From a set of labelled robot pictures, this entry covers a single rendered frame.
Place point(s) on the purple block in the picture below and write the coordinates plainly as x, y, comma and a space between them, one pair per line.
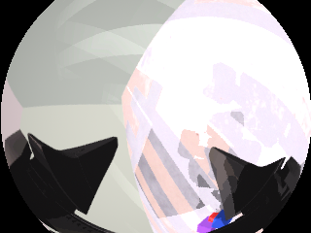
205, 226

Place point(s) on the blue block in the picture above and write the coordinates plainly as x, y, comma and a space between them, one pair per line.
220, 221

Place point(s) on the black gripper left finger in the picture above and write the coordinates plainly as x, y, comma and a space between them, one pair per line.
79, 170

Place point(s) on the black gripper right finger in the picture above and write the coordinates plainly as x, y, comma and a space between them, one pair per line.
239, 181

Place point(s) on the red block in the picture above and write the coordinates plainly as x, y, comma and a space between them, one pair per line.
212, 216

